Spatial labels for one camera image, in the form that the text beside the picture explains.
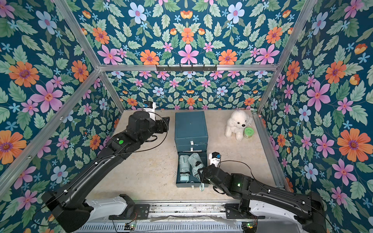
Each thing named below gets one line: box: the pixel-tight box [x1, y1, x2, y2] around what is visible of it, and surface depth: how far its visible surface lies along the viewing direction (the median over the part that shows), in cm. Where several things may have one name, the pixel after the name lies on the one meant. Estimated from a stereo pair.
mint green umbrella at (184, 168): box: [178, 154, 191, 184], surface depth 87 cm
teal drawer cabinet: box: [174, 110, 209, 188], surface depth 83 cm
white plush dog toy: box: [224, 109, 253, 142], surface depth 94 cm
